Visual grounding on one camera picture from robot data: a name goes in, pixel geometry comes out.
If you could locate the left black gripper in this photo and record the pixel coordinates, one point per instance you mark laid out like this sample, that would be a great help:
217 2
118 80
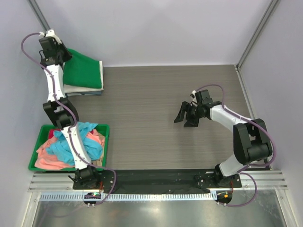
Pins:
68 55

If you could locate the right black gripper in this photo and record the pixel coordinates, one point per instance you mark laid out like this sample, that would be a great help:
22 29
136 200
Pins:
191 122

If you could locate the green t shirt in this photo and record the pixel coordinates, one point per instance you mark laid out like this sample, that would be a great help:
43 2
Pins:
82 71

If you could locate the green plastic tray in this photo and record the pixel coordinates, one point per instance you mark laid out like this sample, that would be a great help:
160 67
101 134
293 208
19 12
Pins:
43 137

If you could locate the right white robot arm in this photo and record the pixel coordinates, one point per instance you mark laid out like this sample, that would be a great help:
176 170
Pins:
251 141

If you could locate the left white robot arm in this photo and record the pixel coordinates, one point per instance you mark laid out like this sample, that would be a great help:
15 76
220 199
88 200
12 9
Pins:
62 113

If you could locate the folded white t shirt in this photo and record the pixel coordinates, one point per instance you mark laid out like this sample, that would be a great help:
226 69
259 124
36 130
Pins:
76 89

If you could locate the magenta t shirt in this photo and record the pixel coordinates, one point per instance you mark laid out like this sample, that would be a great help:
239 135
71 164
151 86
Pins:
50 133

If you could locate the light blue t shirt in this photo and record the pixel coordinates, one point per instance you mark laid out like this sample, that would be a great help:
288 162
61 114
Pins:
90 138

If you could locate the beige t shirt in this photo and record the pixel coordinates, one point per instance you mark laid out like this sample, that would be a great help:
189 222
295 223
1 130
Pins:
99 163

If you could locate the pink t shirt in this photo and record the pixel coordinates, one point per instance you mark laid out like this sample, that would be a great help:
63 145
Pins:
48 162

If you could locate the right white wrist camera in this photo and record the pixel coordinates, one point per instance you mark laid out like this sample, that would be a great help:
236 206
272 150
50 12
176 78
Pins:
193 96

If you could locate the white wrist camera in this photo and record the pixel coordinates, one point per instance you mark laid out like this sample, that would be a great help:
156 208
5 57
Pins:
193 96
52 34

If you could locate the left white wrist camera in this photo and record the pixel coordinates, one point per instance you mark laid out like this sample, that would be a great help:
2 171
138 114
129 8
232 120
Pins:
52 34

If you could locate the left aluminium frame post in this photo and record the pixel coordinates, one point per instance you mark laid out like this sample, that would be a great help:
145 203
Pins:
39 14

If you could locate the aluminium frame post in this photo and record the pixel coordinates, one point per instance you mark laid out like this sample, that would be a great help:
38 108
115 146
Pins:
256 34
39 14

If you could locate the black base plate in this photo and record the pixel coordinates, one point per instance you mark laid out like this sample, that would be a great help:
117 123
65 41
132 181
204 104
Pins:
161 181

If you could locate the aluminium rail profile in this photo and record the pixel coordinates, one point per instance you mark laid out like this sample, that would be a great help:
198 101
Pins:
265 180

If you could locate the right aluminium frame post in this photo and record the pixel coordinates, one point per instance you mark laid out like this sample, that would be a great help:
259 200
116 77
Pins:
256 34

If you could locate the white slotted cable duct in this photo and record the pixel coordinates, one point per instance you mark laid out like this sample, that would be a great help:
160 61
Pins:
94 196

